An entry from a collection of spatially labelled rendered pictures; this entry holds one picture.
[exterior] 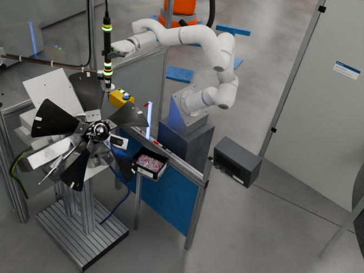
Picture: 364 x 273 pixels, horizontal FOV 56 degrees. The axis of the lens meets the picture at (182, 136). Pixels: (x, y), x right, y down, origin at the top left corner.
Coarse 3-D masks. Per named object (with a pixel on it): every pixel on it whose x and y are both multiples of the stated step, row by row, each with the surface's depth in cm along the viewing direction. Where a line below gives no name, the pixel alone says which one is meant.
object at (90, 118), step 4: (88, 112) 200; (92, 112) 200; (96, 112) 200; (88, 116) 201; (92, 116) 200; (96, 116) 200; (100, 116) 199; (88, 120) 201; (92, 120) 200; (96, 120) 200
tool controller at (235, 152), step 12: (228, 144) 197; (216, 156) 200; (228, 156) 192; (240, 156) 192; (252, 156) 191; (216, 168) 206; (228, 168) 200; (240, 168) 190; (252, 168) 186; (240, 180) 199; (252, 180) 198
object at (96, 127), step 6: (102, 120) 196; (90, 126) 194; (96, 126) 194; (102, 126) 196; (108, 126) 198; (90, 132) 193; (96, 132) 193; (102, 132) 197; (108, 132) 198; (84, 138) 200; (90, 138) 196; (96, 138) 193; (102, 138) 196
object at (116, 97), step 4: (112, 92) 250; (116, 92) 250; (120, 92) 251; (112, 96) 248; (116, 96) 246; (120, 96) 247; (112, 100) 251; (116, 100) 247; (120, 100) 244; (124, 100) 244; (128, 100) 245; (132, 100) 248; (112, 104) 253; (116, 104) 249; (120, 104) 246
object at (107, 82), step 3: (105, 12) 160; (108, 12) 161; (105, 15) 161; (108, 15) 162; (105, 18) 161; (108, 18) 162; (105, 21) 162; (108, 21) 162; (105, 24) 163; (108, 24) 163; (105, 78) 183; (108, 78) 183; (111, 78) 184; (105, 81) 185; (108, 81) 184; (111, 81) 186; (105, 84) 187; (108, 84) 186; (108, 87) 187
